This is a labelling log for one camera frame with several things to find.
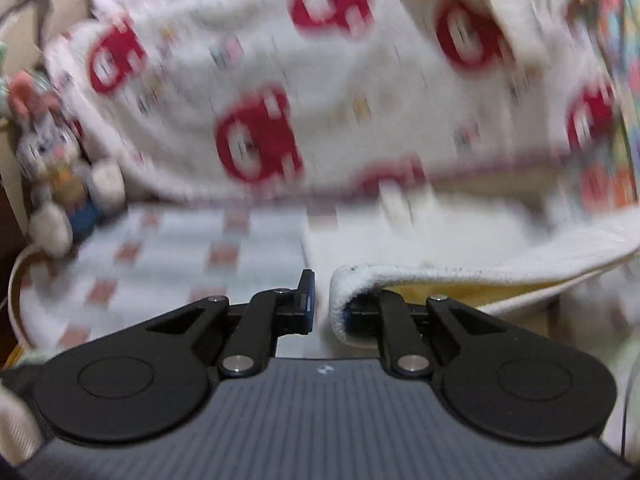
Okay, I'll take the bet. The cream fleece garment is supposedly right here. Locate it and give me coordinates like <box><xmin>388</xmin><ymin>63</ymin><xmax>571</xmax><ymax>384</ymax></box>
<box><xmin>304</xmin><ymin>190</ymin><xmax>639</xmax><ymax>350</ymax></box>

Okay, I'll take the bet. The plaid bed blanket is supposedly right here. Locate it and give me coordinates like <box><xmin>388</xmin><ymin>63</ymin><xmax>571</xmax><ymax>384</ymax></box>
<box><xmin>8</xmin><ymin>204</ymin><xmax>308</xmax><ymax>351</ymax></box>

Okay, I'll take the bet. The grey plush bunny toy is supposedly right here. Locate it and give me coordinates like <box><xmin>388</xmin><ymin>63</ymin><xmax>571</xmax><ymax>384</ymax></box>
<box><xmin>1</xmin><ymin>70</ymin><xmax>126</xmax><ymax>258</ymax></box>

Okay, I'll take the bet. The floral bed sheet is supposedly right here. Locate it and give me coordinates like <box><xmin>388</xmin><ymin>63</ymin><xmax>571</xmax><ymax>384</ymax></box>
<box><xmin>570</xmin><ymin>0</ymin><xmax>639</xmax><ymax>214</ymax></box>

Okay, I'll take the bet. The bear print quilt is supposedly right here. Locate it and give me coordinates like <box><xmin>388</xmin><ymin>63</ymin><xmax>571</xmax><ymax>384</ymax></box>
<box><xmin>46</xmin><ymin>0</ymin><xmax>617</xmax><ymax>200</ymax></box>

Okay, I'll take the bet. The cream knitted cloth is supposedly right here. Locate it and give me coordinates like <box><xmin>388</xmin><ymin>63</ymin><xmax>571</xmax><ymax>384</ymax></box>
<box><xmin>0</xmin><ymin>387</ymin><xmax>43</xmax><ymax>467</ymax></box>

